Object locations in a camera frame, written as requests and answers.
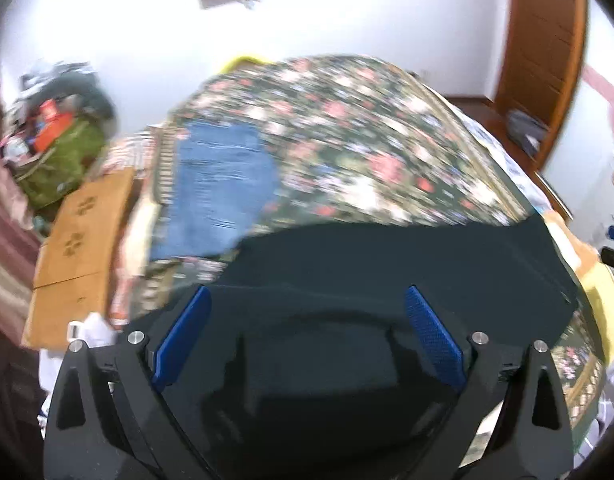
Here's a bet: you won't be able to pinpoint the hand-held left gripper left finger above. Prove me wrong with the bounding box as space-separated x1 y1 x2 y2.
43 285 213 480

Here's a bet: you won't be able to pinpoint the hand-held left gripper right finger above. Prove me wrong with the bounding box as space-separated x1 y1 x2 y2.
404 285 575 480

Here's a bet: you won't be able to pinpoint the black pants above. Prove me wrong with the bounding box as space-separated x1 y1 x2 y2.
152 214 581 480

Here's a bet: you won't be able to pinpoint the white crumpled cloth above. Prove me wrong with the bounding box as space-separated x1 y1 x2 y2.
67 312 118 352

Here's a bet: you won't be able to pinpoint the wooden lap desk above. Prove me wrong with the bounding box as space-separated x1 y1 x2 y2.
22 167 138 351

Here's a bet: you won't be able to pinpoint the folded blue jeans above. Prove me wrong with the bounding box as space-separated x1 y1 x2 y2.
154 119 283 263

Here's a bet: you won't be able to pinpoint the yellow cloth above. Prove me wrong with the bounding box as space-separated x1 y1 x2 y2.
574 255 614 363

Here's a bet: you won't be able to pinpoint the light patterned bed sheet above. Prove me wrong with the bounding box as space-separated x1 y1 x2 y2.
464 120 555 213

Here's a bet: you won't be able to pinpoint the striped cloth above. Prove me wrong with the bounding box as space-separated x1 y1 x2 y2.
103 132 179 177

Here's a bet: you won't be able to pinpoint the pink striped curtain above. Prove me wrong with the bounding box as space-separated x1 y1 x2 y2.
0 50 44 333

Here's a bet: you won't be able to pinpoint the floral blanket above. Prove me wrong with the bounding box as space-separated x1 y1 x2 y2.
107 55 608 443

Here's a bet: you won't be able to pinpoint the green fabric bag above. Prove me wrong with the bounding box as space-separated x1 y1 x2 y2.
14 117 108 211

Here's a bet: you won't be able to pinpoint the white storage box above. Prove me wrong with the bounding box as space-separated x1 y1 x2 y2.
586 154 614 261

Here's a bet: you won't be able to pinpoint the grey folded cloth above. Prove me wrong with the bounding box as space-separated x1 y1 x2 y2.
506 109 551 155

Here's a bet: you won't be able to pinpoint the orange box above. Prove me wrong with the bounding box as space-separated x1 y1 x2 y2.
33 100 76 153

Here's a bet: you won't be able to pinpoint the grey plush pillow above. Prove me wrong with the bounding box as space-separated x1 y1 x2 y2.
52 74 118 122

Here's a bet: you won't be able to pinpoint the yellow foam tube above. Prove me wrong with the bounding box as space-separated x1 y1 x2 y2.
222 55 276 75

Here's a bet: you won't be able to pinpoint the pile of clothes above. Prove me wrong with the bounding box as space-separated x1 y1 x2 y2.
2 60 95 111

